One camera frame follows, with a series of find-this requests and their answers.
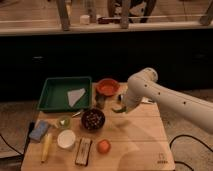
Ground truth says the metal spoon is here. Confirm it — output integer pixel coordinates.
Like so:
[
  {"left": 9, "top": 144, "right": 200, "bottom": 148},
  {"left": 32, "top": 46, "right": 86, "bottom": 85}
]
[{"left": 72, "top": 111, "right": 82, "bottom": 118}]

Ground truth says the orange bowl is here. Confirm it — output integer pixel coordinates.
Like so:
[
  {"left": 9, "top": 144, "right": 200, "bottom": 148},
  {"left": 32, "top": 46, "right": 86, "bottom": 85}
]
[{"left": 96, "top": 78, "right": 120, "bottom": 96}]

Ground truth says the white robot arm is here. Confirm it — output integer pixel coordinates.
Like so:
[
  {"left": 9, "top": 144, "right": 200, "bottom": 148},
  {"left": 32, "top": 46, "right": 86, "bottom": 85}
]
[{"left": 123, "top": 68, "right": 213, "bottom": 134}]

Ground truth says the small dark jar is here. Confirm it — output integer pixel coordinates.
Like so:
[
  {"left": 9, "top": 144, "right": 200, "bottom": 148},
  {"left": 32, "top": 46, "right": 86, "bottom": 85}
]
[{"left": 96, "top": 95, "right": 105, "bottom": 109}]

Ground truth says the orange tomato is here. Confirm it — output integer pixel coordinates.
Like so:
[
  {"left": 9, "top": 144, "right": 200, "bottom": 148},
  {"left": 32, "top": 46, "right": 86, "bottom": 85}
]
[{"left": 97, "top": 139, "right": 111, "bottom": 154}]

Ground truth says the blue sponge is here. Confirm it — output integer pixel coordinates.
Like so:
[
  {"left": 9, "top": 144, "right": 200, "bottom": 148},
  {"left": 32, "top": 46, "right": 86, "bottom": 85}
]
[{"left": 29, "top": 120, "right": 50, "bottom": 142}]

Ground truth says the dark bowl with beans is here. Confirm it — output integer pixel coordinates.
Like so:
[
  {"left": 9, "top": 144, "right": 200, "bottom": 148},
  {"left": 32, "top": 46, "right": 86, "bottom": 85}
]
[{"left": 81, "top": 108, "right": 105, "bottom": 131}]

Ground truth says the yellow corn cob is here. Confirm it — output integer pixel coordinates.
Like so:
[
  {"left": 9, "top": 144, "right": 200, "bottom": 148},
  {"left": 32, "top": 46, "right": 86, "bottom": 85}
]
[{"left": 41, "top": 133, "right": 53, "bottom": 163}]

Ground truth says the green plastic tray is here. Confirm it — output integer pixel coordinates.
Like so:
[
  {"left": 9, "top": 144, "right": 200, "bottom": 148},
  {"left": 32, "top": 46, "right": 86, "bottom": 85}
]
[{"left": 37, "top": 76, "right": 92, "bottom": 113}]

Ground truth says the white paper cup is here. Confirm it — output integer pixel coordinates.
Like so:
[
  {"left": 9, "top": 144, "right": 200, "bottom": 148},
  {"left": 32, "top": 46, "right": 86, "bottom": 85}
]
[{"left": 57, "top": 130, "right": 76, "bottom": 150}]

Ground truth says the small green cup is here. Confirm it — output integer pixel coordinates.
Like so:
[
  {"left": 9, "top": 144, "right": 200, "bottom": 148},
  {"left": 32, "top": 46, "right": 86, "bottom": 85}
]
[{"left": 57, "top": 116, "right": 71, "bottom": 130}]

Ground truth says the brown rectangular box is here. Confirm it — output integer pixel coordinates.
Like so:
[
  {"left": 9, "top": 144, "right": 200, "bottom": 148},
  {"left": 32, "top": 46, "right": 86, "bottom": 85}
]
[{"left": 75, "top": 138, "right": 92, "bottom": 166}]

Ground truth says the white cup on shelf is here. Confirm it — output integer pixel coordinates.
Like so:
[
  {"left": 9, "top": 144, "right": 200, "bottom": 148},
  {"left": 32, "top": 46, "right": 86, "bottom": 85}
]
[{"left": 80, "top": 15, "right": 90, "bottom": 25}]

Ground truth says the black cable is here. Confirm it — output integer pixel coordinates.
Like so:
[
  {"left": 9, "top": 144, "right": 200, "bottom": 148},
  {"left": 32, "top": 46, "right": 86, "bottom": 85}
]
[{"left": 169, "top": 134, "right": 213, "bottom": 171}]

